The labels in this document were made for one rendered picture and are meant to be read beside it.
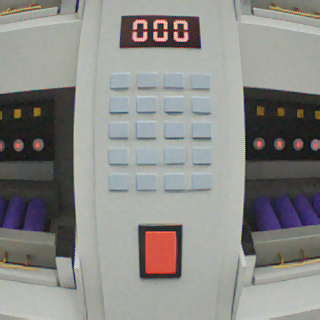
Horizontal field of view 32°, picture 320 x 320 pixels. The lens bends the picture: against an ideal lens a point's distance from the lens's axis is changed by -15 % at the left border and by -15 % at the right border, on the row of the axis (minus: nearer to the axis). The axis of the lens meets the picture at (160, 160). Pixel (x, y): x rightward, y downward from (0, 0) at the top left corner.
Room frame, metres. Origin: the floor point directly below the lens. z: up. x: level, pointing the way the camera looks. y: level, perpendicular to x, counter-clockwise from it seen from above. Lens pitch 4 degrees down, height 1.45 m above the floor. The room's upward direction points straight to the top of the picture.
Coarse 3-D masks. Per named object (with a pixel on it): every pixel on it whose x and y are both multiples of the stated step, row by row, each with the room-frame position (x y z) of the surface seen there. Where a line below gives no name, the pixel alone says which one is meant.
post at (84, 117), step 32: (96, 0) 0.35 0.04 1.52; (224, 0) 0.35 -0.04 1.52; (96, 32) 0.35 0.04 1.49; (224, 32) 0.35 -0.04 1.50; (96, 64) 0.35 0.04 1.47; (224, 64) 0.35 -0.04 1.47; (224, 96) 0.35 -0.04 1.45; (96, 224) 0.35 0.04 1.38; (224, 224) 0.35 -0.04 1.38; (96, 256) 0.35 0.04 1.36; (224, 256) 0.35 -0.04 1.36; (96, 288) 0.35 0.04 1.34; (224, 288) 0.35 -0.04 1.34
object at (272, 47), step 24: (240, 0) 0.40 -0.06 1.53; (264, 0) 0.42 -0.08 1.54; (288, 0) 0.42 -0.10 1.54; (312, 0) 0.42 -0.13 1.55; (240, 24) 0.35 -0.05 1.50; (264, 24) 0.35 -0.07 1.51; (288, 24) 0.38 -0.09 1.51; (312, 24) 0.40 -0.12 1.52; (240, 48) 0.36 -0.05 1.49; (264, 48) 0.36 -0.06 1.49; (288, 48) 0.36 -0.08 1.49; (312, 48) 0.36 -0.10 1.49; (264, 72) 0.36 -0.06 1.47; (288, 72) 0.36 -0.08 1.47; (312, 72) 0.36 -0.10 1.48
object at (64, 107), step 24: (0, 96) 0.54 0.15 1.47; (24, 96) 0.54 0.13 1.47; (48, 96) 0.54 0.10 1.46; (72, 96) 0.54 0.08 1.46; (264, 96) 0.55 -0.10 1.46; (288, 96) 0.56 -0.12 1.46; (312, 96) 0.56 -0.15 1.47; (72, 120) 0.54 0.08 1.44; (72, 144) 0.54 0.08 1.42; (72, 168) 0.54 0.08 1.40; (72, 192) 0.54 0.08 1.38
